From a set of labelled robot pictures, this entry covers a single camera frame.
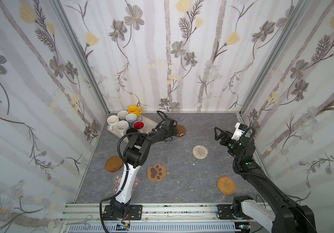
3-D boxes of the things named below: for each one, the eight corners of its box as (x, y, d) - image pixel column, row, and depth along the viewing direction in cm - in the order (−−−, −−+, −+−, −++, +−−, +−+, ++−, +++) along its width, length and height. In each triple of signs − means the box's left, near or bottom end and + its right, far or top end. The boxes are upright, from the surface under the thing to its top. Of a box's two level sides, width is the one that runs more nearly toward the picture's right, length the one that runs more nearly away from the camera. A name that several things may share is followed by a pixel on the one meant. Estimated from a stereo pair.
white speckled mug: (116, 136, 104) (113, 130, 99) (119, 126, 111) (117, 120, 105) (128, 136, 104) (126, 130, 99) (130, 126, 111) (128, 120, 105)
